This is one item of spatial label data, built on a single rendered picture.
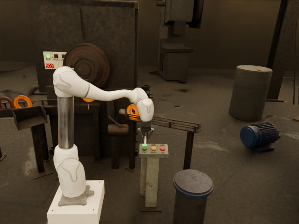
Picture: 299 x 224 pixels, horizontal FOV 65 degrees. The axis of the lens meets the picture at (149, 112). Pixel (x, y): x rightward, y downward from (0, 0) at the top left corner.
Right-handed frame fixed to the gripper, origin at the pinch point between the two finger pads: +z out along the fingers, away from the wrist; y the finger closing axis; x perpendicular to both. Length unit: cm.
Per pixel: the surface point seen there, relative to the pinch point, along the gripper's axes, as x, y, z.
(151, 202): 23, -7, 59
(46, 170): -25, 107, 82
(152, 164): 8.5, -6.9, 20.7
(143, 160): -3.7, 1.2, 31.5
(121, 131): -46, 24, 39
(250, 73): -201, -172, 60
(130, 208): 26, 12, 64
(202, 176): 19, -47, 21
